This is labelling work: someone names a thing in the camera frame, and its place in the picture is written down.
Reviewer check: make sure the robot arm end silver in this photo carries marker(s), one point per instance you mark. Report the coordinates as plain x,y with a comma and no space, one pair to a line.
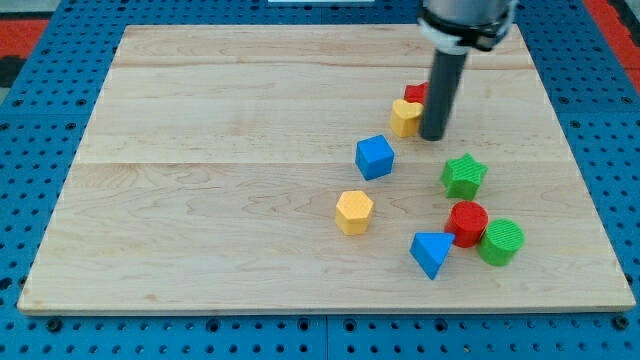
456,26

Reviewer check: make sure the yellow hexagon block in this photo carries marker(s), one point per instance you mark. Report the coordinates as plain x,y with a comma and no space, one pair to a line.
353,212

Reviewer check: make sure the wooden board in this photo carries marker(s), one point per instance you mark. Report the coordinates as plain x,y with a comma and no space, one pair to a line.
207,179

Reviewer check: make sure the blue cube block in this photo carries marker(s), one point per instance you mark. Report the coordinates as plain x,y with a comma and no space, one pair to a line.
374,157

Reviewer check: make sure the yellow heart block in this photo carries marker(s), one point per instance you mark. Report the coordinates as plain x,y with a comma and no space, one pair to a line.
405,117

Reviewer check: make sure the red star block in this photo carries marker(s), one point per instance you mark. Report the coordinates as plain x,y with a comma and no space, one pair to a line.
416,93

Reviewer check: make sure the blue triangle block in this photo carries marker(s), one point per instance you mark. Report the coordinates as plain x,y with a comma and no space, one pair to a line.
430,249

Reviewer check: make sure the green star block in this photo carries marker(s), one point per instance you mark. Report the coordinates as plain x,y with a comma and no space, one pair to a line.
462,177

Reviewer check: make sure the red cylinder block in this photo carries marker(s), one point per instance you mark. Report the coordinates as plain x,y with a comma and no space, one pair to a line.
467,221

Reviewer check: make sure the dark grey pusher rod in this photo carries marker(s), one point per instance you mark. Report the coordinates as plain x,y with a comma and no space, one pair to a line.
444,80

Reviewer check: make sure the green cylinder block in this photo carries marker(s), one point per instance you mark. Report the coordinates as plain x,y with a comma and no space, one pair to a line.
501,240

